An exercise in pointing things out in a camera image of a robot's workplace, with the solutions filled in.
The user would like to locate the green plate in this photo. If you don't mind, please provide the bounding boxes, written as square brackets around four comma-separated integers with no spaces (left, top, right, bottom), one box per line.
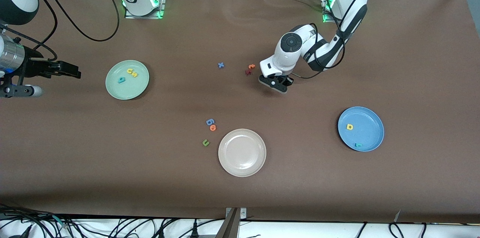
[105,60,150,100]

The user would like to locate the beige plate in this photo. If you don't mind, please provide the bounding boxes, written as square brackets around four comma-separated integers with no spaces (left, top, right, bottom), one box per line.
[218,129,267,177]

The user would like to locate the blue plate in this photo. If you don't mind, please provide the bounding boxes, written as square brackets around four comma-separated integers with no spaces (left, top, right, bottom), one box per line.
[337,106,385,152]

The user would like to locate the thin black left camera cable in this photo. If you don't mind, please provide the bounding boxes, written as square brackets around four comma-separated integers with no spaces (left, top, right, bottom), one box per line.
[290,66,331,80]

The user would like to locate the thin black camera cable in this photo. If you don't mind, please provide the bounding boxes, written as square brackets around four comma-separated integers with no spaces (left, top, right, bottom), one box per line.
[0,0,58,62]
[290,66,331,80]

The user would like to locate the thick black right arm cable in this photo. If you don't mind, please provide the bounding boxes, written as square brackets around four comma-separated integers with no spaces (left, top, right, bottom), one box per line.
[36,0,120,42]

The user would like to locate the thin black right camera cable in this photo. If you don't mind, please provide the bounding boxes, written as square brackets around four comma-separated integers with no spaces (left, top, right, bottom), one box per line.
[0,0,58,62]

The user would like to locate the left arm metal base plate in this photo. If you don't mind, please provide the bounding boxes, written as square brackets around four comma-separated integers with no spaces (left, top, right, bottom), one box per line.
[320,0,338,24]

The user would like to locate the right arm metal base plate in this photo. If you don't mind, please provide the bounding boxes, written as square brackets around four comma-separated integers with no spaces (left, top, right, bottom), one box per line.
[124,0,168,19]

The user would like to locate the tangled black cable bundle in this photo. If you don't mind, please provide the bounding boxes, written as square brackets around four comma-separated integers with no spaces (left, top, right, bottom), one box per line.
[0,204,79,238]

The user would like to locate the metal camera post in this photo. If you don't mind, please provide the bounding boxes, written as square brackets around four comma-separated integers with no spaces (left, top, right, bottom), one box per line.
[216,207,247,238]

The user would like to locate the black cable loop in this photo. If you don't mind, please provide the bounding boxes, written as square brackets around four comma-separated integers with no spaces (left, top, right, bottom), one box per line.
[389,222,405,238]

